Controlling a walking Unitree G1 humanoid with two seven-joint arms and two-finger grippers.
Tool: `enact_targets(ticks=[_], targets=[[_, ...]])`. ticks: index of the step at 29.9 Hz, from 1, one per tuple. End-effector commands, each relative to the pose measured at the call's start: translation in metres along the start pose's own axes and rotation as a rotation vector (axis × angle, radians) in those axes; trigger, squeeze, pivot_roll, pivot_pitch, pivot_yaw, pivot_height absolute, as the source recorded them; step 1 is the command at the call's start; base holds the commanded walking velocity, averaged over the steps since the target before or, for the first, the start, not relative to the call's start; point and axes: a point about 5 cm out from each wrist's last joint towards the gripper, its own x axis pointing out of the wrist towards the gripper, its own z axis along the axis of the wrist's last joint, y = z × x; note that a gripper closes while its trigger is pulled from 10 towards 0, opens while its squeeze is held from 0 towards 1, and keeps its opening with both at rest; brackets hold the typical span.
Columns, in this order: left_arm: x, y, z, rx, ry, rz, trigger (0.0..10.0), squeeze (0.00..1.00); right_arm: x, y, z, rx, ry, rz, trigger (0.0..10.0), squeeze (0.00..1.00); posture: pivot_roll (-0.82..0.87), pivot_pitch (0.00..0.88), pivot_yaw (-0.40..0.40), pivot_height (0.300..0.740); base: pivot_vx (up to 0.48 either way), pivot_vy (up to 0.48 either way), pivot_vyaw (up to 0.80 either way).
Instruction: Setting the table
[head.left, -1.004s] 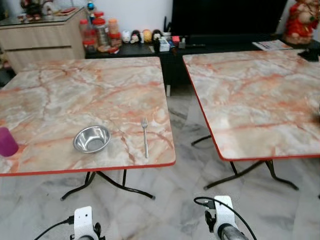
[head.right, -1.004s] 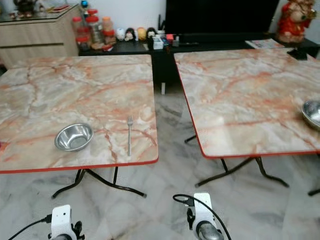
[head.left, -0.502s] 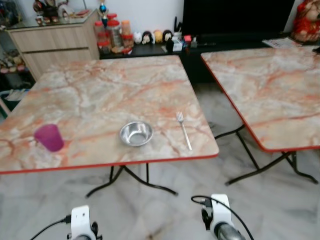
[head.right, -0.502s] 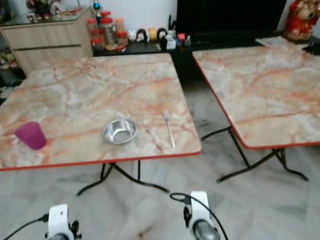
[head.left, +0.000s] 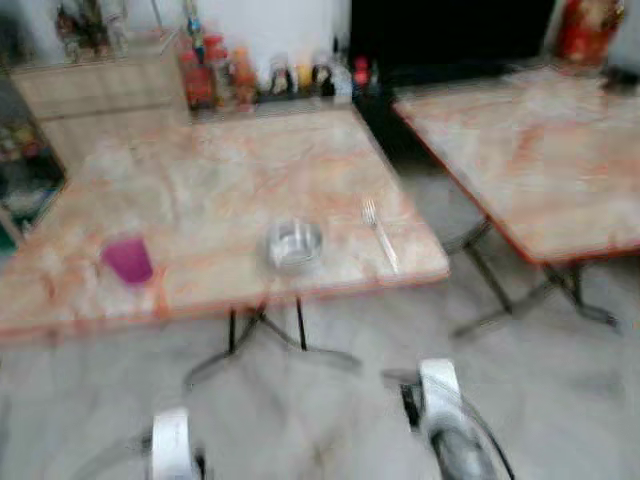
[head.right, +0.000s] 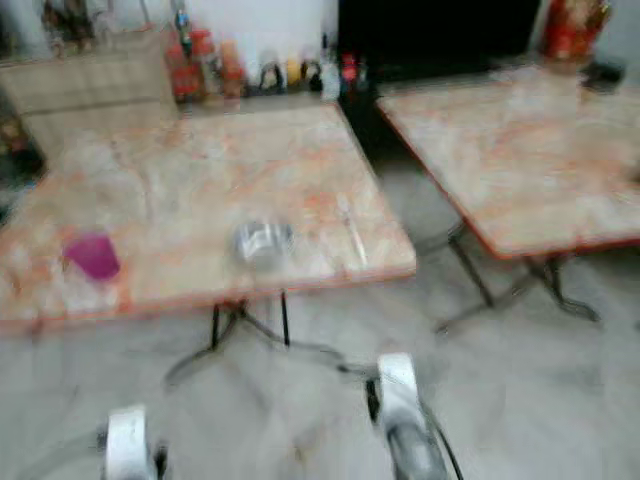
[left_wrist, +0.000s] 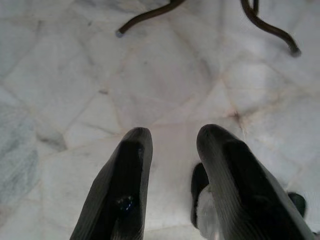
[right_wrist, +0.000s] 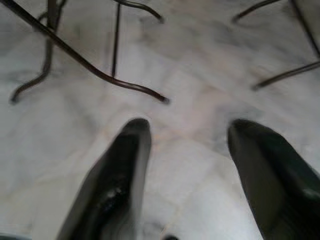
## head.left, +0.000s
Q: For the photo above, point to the silver metal fork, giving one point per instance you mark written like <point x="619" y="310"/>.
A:
<point x="380" y="235"/>

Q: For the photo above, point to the silver metal bowl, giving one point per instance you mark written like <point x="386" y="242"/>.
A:
<point x="294" y="245"/>

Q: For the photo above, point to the pink plastic cup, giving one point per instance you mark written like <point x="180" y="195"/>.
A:
<point x="128" y="260"/>

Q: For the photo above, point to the small red bottle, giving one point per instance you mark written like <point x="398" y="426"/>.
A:
<point x="361" y="75"/>

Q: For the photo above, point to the yellow jar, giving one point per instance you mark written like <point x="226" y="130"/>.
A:
<point x="303" y="75"/>

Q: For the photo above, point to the orange bottle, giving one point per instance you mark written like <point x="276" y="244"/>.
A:
<point x="243" y="75"/>

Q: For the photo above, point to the large black television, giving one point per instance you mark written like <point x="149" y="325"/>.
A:
<point x="450" y="35"/>

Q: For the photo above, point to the red containers stack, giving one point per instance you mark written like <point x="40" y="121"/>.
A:
<point x="200" y="78"/>

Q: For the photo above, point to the big red jar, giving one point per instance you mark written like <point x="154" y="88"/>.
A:
<point x="585" y="30"/>

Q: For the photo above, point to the tall slim bottle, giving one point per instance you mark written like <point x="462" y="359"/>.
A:
<point x="192" y="28"/>

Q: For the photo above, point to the light wooden cabinet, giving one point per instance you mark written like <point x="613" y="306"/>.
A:
<point x="100" y="95"/>

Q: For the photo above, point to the dark ornaments cluster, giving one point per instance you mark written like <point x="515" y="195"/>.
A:
<point x="82" y="28"/>

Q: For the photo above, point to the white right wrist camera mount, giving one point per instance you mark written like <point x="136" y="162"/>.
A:
<point x="440" y="392"/>

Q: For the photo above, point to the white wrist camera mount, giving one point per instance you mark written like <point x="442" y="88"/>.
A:
<point x="172" y="445"/>
<point x="440" y="392"/>

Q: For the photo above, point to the black metal table leg frame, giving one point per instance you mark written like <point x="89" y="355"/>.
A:
<point x="232" y="330"/>
<point x="480" y="265"/>

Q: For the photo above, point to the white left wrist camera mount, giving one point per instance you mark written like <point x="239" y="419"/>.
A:
<point x="172" y="445"/>

